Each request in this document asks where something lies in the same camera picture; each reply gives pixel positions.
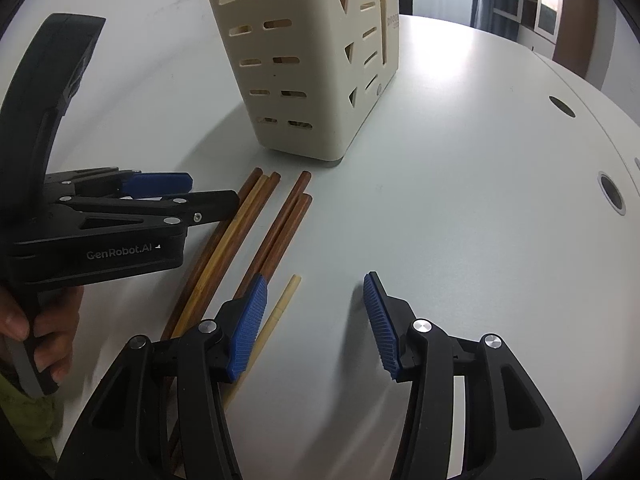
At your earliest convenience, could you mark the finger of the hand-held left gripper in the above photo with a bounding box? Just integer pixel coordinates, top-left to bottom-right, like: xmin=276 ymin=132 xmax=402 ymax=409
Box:
xmin=57 ymin=190 xmax=240 ymax=236
xmin=45 ymin=167 xmax=194 ymax=200

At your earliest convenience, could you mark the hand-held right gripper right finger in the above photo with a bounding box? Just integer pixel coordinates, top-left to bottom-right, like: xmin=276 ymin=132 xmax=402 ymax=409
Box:
xmin=362 ymin=270 xmax=584 ymax=480

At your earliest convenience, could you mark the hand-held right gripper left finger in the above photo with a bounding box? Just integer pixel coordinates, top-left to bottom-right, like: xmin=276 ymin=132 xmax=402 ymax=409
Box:
xmin=54 ymin=273 xmax=269 ymax=480

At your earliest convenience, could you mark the row of wooden chopsticks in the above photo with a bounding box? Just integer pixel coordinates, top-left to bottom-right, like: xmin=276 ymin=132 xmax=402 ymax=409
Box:
xmin=159 ymin=166 xmax=314 ymax=473

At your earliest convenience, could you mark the beige slotted utensil holder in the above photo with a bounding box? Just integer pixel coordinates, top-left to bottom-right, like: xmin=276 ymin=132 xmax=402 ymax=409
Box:
xmin=197 ymin=0 xmax=401 ymax=163

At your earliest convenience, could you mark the person's left hand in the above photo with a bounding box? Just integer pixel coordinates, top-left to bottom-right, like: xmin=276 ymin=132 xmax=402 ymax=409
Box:
xmin=0 ymin=285 xmax=82 ymax=384

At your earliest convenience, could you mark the person's green and white clothing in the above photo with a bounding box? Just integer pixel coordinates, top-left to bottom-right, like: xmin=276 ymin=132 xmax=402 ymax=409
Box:
xmin=0 ymin=360 xmax=63 ymax=461

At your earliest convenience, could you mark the wooden cabinet with glass door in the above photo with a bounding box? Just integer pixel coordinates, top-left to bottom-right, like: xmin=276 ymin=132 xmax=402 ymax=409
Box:
xmin=520 ymin=0 xmax=603 ymax=81

